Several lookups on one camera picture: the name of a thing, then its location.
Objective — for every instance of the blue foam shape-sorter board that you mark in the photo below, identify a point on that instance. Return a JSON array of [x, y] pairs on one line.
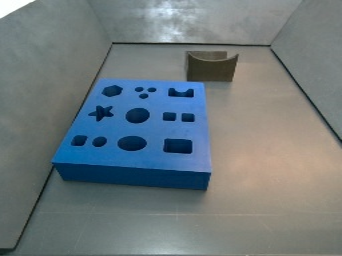
[[139, 134]]

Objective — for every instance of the dark grey curved foam block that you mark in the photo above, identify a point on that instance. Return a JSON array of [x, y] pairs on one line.
[[210, 66]]

